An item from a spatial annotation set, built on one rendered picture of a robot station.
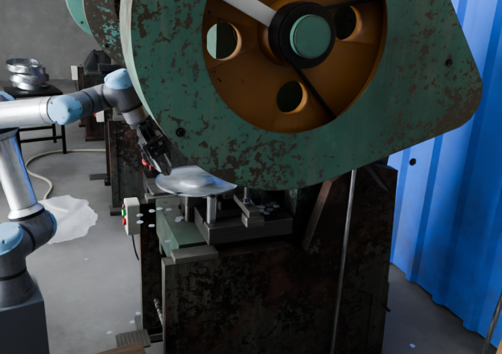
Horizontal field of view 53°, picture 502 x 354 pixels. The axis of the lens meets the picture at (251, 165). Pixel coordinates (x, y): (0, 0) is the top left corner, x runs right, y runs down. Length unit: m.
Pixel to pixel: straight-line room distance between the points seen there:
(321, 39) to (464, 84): 0.54
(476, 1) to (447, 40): 0.91
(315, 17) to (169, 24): 0.33
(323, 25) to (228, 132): 0.34
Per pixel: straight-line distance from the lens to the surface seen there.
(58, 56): 8.28
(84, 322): 2.45
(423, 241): 2.73
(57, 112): 1.43
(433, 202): 2.63
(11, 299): 1.80
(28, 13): 8.22
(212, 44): 1.52
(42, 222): 1.84
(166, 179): 1.80
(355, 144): 1.42
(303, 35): 1.21
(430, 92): 1.53
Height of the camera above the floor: 1.43
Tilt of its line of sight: 19 degrees down
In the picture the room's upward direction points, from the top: 3 degrees clockwise
